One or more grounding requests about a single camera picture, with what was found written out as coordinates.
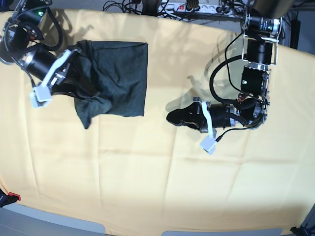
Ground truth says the red and black clamp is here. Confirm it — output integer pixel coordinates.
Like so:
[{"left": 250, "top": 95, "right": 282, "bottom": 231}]
[{"left": 0, "top": 190, "right": 21, "bottom": 208}]

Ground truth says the dark green long-sleeve shirt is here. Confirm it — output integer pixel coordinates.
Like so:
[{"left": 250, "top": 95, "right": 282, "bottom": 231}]
[{"left": 71, "top": 40, "right": 149, "bottom": 129}]

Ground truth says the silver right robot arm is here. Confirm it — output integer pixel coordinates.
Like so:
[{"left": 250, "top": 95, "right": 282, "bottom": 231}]
[{"left": 0, "top": 0, "right": 148, "bottom": 129}]

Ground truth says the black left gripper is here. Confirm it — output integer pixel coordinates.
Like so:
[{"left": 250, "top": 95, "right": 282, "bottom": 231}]
[{"left": 166, "top": 103, "right": 243, "bottom": 133}]

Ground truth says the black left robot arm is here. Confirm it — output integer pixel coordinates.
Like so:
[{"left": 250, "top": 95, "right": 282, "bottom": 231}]
[{"left": 166, "top": 0, "right": 294, "bottom": 133}]

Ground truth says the yellow table cloth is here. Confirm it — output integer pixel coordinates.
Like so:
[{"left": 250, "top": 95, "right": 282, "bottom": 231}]
[{"left": 0, "top": 9, "right": 315, "bottom": 236}]

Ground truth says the black table clamp right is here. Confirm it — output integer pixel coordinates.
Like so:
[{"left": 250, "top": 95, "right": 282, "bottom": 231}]
[{"left": 290, "top": 227, "right": 313, "bottom": 236}]

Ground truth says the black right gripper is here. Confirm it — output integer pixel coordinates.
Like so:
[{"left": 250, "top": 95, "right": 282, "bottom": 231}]
[{"left": 23, "top": 50, "right": 86, "bottom": 97}]

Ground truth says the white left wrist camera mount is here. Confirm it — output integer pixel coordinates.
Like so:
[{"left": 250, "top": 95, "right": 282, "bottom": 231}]
[{"left": 193, "top": 97, "right": 218, "bottom": 155}]

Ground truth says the black vertical post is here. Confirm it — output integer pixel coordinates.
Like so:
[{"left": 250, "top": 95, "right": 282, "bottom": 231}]
[{"left": 290, "top": 19, "right": 301, "bottom": 50}]

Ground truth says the white power strip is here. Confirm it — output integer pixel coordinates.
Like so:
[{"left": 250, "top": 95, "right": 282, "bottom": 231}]
[{"left": 158, "top": 0, "right": 239, "bottom": 18}]

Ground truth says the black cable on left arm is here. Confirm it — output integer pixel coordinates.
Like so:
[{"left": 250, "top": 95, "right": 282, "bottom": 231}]
[{"left": 209, "top": 31, "right": 249, "bottom": 104}]

